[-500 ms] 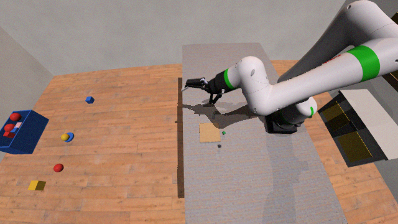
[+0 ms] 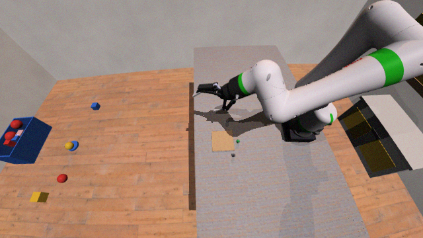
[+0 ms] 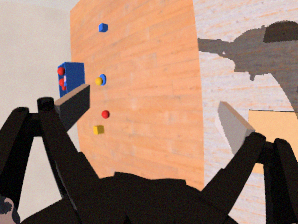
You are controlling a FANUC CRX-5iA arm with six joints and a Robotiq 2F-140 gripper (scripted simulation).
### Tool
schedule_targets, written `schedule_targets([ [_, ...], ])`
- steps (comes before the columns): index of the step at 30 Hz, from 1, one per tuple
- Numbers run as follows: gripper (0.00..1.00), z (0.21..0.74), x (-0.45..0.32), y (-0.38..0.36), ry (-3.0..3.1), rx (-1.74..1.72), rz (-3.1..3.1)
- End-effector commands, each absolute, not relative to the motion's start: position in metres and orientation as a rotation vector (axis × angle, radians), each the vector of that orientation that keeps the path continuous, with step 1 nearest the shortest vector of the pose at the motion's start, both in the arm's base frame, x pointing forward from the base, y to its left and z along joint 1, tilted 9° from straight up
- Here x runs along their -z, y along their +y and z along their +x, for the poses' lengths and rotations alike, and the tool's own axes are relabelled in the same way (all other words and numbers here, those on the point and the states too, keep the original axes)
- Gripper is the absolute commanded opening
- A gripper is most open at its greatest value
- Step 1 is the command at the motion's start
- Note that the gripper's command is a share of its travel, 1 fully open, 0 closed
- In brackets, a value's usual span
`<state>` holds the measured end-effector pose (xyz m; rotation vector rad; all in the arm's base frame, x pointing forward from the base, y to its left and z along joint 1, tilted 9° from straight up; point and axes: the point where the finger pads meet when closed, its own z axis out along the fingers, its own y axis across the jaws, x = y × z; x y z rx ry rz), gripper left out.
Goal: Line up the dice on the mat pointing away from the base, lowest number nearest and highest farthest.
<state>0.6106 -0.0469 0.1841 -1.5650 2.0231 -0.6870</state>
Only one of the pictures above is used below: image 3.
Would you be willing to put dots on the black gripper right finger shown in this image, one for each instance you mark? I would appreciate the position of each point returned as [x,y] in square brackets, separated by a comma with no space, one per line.
[214,202]

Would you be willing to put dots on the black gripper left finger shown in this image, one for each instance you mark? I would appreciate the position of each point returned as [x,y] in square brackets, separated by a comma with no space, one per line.
[91,200]

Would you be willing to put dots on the peach square mat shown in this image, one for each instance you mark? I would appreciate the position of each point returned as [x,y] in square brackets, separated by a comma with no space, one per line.
[273,125]

